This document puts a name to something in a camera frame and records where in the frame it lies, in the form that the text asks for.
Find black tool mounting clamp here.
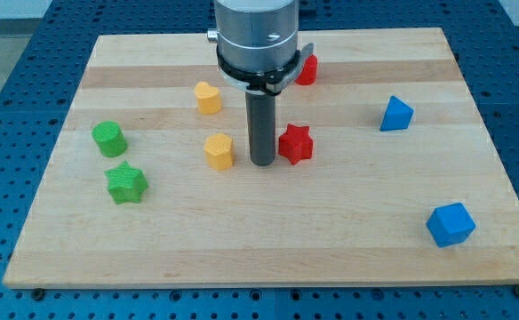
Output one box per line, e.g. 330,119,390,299
216,43,314,96

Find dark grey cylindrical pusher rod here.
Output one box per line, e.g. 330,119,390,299
245,92,275,166

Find yellow hexagon block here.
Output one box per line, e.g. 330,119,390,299
204,133,234,172

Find yellow heart block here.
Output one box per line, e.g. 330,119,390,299
194,82,222,115

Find red cylinder block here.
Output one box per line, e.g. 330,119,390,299
295,54,318,85

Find red star block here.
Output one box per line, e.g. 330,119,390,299
278,124,314,165

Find blue triangle block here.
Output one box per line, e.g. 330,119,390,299
379,96,414,132

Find light wooden board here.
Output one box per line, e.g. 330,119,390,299
4,28,519,289

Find green cylinder block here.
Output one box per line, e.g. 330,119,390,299
92,121,128,157

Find green star block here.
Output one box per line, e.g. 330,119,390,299
104,161,148,204

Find blue cube block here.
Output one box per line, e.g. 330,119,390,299
426,203,476,248

